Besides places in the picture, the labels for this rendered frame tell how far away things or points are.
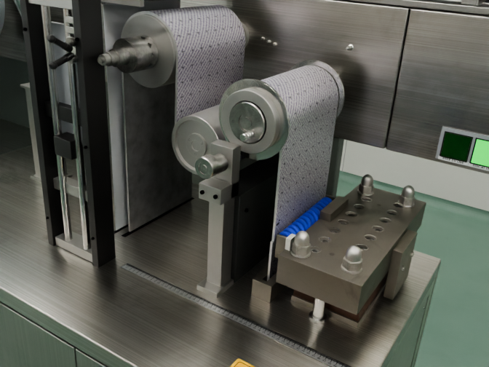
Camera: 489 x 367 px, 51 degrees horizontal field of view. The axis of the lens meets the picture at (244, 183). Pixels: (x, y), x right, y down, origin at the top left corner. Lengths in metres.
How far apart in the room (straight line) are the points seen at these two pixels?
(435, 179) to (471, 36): 2.66
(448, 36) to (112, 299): 0.83
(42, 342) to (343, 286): 0.62
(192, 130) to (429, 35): 0.50
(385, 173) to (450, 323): 1.46
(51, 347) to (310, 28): 0.87
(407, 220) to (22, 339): 0.85
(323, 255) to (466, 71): 0.46
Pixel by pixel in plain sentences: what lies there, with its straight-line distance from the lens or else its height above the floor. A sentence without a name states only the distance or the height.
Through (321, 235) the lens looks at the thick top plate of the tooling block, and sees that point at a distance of 1.02.
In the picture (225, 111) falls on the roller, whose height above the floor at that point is 1.26.
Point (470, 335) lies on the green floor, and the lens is 2.63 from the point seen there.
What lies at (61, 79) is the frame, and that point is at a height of 1.28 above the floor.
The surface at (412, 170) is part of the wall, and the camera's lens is 3.73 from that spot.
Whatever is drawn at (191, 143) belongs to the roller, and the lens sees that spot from 1.02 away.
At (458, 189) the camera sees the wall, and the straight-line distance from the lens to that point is 3.71.
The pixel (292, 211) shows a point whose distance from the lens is 1.04.
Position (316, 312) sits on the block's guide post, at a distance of 1.00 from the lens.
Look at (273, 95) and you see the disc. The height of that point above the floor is 1.30.
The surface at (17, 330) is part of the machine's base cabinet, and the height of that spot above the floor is 0.76.
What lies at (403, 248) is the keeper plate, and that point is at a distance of 1.05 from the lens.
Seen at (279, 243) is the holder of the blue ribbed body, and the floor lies 1.02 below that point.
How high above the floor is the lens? 1.53
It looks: 24 degrees down
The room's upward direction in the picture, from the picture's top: 3 degrees clockwise
